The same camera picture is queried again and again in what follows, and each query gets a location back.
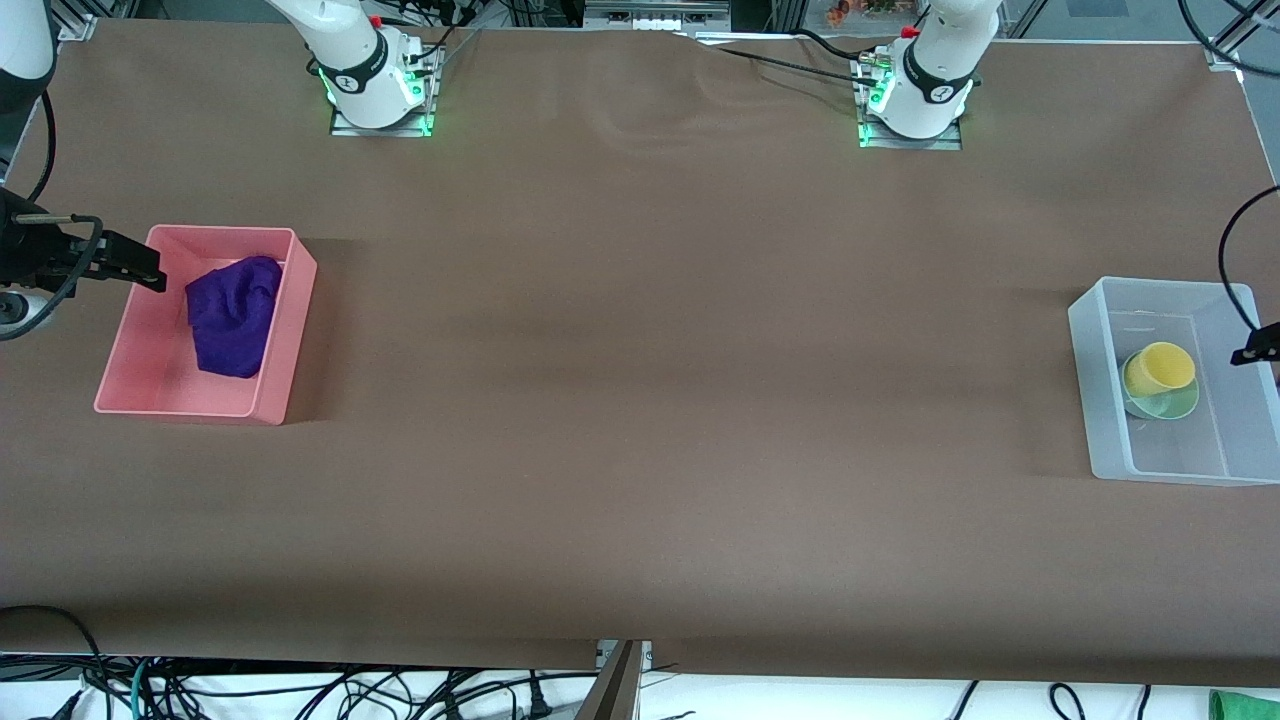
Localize yellow cup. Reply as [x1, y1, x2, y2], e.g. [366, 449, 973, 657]
[1122, 341, 1198, 401]

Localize light green bowl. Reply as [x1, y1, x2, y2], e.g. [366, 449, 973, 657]
[1121, 352, 1201, 422]

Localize purple cloth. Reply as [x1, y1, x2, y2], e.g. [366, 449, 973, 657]
[184, 255, 285, 380]

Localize green cloth scrap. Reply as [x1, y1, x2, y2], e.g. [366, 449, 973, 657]
[1208, 689, 1280, 720]

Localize pink plastic bin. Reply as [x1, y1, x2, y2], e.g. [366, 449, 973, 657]
[94, 226, 319, 427]

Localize clear plastic bin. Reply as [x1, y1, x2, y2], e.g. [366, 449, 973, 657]
[1067, 276, 1280, 488]

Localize white power strip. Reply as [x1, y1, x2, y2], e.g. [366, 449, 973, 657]
[583, 0, 733, 33]

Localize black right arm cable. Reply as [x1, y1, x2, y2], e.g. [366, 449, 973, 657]
[0, 90, 105, 343]

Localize aluminium corner bracket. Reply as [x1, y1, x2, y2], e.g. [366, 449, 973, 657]
[1203, 15, 1256, 71]

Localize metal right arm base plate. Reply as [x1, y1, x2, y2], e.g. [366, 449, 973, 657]
[330, 45, 443, 138]

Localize black looping floor cable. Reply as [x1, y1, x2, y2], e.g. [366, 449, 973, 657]
[0, 604, 111, 720]

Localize black cables behind right base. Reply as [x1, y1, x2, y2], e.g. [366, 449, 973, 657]
[375, 0, 486, 76]

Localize tangled black floor cables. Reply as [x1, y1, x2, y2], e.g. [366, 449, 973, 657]
[150, 662, 601, 720]

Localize black cable across table edge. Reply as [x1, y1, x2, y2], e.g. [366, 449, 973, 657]
[690, 28, 886, 89]

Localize metal frame post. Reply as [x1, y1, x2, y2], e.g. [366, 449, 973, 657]
[575, 640, 653, 720]

